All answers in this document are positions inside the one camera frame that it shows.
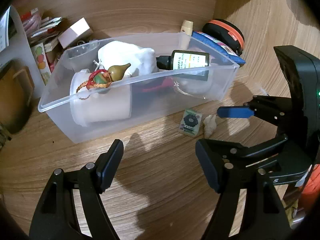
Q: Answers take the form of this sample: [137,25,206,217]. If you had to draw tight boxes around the stack of books and papers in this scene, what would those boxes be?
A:
[20,8,63,85]

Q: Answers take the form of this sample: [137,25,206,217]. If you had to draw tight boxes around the black orange zipper case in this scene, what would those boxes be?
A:
[202,18,245,56]

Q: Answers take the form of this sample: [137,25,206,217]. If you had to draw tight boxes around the small pink white box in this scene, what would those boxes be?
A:
[58,17,93,49]

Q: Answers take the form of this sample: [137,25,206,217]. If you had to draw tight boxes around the translucent cylindrical cup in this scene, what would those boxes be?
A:
[70,85,132,127]

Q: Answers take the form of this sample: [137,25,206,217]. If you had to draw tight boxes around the clear plastic bowl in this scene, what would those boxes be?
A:
[67,40,100,60]

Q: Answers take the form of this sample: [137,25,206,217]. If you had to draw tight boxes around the dark green spray bottle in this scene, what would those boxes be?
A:
[156,50,210,81]

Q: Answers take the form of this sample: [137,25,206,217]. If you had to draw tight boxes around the white drawstring cloth bag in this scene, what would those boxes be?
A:
[95,41,158,77]

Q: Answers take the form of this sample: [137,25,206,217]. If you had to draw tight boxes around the red velvet drawstring pouch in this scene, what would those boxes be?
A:
[140,77,174,93]

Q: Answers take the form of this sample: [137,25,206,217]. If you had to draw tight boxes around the small green card packet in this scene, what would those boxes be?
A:
[178,109,202,137]

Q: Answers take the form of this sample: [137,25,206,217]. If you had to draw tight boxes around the white round jar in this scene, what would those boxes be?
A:
[173,77,212,96]

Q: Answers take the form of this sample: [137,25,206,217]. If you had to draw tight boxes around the white seashell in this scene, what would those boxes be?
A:
[203,114,217,139]

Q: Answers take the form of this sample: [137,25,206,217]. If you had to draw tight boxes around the orange sleeve forearm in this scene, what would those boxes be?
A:
[298,164,320,211]

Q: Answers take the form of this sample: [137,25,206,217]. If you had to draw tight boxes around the white document stand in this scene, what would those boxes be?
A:
[1,5,44,99]

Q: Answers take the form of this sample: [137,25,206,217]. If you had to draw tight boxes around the beige lotion tube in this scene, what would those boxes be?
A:
[179,20,194,50]

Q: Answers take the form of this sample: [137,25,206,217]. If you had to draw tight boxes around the green gourd charm with cord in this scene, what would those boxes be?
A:
[75,63,131,93]

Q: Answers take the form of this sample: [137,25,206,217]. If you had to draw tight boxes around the clear plastic storage bin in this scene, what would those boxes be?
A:
[38,33,239,143]

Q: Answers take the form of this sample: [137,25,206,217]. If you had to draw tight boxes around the blue patchwork pouch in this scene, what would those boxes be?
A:
[192,31,246,66]

